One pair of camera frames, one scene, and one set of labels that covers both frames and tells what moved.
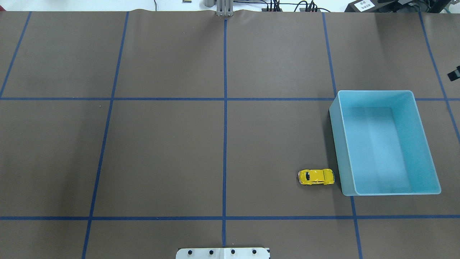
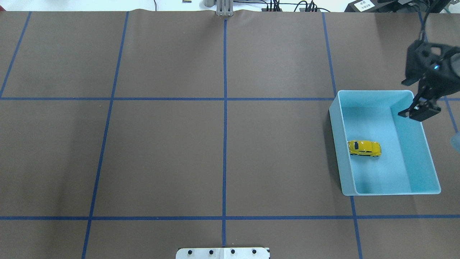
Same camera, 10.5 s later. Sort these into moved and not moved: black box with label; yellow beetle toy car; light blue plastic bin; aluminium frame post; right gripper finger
Moved: right gripper finger; yellow beetle toy car
Not moved: light blue plastic bin; aluminium frame post; black box with label
